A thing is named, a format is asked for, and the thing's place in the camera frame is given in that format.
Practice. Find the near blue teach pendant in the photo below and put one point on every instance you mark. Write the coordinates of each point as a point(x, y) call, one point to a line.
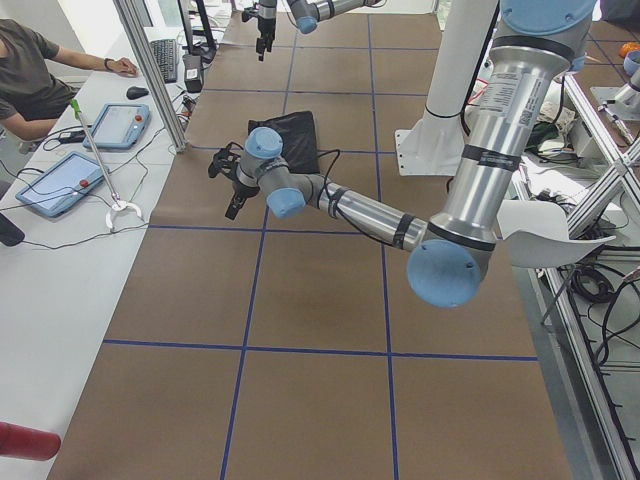
point(62, 185)

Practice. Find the far blue teach pendant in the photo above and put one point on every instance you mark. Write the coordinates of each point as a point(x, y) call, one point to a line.
point(120, 126)

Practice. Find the pile of clothes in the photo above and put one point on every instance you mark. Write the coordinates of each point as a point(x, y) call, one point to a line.
point(549, 139)

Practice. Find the seated person in green shirt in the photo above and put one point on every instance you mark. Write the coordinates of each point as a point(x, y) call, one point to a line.
point(32, 99)

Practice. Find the black keyboard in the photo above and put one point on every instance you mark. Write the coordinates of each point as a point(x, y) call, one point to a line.
point(165, 54)

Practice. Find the white chair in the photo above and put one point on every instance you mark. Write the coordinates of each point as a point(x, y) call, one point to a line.
point(537, 236)

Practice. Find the aluminium frame post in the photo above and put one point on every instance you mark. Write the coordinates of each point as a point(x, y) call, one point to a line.
point(139, 43)

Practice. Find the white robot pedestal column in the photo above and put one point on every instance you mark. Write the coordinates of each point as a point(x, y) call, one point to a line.
point(435, 143)

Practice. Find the blue teach pendant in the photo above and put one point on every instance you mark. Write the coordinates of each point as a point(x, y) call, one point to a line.
point(62, 185)
point(120, 126)

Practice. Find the black computer mouse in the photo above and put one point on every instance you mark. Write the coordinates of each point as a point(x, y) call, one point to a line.
point(136, 92)

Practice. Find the grabber stick with green handle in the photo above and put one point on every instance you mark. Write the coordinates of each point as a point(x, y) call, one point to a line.
point(118, 205)

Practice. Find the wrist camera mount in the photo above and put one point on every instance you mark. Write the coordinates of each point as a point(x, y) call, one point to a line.
point(224, 162)
point(249, 13)

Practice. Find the black power brick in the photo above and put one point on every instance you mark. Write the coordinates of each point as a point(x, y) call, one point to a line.
point(193, 73)

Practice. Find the red cylinder bottle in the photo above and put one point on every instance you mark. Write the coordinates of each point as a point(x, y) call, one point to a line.
point(26, 443)

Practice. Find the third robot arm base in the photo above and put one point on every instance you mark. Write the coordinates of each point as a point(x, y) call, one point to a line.
point(621, 105)

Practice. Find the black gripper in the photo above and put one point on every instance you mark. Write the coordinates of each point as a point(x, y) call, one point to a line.
point(263, 24)
point(240, 190)

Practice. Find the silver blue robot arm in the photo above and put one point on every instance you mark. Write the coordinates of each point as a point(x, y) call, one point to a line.
point(305, 17)
point(535, 42)

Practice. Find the black t-shirt with logo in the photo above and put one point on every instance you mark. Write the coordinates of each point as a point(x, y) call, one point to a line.
point(298, 133)

